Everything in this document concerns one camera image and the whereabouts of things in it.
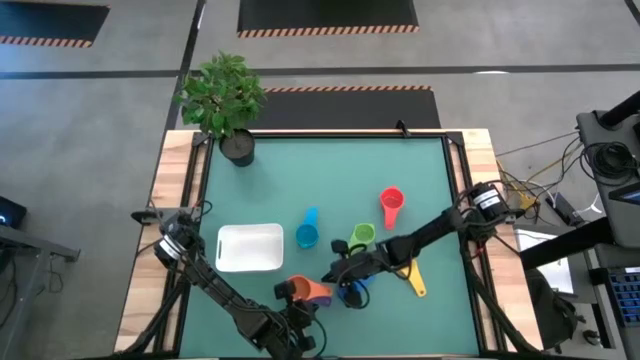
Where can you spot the white plastic basket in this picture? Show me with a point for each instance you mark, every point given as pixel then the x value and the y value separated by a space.
pixel 250 247

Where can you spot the black power strip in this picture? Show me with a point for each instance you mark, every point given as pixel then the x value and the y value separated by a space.
pixel 562 209

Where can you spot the green measuring cup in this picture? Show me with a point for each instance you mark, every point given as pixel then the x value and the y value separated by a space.
pixel 363 234

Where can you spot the blue measuring cup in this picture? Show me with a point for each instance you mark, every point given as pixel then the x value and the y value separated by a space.
pixel 369 281

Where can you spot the black floor mat striped edge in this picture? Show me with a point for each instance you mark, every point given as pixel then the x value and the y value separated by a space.
pixel 350 107
pixel 45 22
pixel 325 15

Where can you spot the gray desk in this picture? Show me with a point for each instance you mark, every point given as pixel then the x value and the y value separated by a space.
pixel 30 245

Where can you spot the red measuring cup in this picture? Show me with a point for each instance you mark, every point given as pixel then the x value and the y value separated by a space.
pixel 391 199

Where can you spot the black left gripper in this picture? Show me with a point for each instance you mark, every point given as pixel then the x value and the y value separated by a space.
pixel 300 320

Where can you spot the white paper sheet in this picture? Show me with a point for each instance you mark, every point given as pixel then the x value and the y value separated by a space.
pixel 560 275

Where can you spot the black plant pot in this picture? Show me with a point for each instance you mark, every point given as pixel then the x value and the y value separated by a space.
pixel 238 147

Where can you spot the black desk bar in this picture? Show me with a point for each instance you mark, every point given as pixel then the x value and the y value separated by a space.
pixel 565 245

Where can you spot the black backpack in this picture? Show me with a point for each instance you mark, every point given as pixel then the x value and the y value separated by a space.
pixel 552 310

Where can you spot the green leafy plant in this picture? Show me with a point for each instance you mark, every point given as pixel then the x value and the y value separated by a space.
pixel 220 95

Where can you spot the small black clip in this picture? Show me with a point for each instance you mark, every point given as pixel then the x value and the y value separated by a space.
pixel 401 127

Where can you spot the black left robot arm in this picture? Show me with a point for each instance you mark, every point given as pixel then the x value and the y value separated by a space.
pixel 220 295

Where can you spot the orange measuring cup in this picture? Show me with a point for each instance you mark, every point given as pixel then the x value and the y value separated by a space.
pixel 307 288

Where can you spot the black monitor with blue light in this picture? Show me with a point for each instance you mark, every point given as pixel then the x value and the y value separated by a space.
pixel 10 212

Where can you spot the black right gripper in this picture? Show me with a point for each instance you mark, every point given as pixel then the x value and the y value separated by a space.
pixel 360 265

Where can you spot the backlit keyboard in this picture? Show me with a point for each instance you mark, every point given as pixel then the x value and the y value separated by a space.
pixel 627 295

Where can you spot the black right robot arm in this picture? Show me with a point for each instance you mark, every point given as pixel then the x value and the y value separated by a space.
pixel 430 232

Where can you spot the black table frame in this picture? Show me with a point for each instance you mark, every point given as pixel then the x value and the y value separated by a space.
pixel 375 135

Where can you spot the black table clamp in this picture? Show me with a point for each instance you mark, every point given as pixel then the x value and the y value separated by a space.
pixel 145 216

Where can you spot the green table mat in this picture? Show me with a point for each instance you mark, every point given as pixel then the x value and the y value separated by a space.
pixel 400 325

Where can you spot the laptop with blue screen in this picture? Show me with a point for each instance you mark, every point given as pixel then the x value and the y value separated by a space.
pixel 627 195

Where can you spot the teal measuring cup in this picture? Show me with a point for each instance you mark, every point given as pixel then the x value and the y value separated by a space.
pixel 306 235

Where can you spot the yellow measuring cup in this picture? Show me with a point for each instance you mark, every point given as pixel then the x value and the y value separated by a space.
pixel 417 285

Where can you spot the gray equipment cart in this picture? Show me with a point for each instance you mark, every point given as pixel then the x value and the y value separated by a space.
pixel 595 130

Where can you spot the purple measuring cup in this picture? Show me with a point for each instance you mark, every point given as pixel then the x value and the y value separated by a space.
pixel 324 301

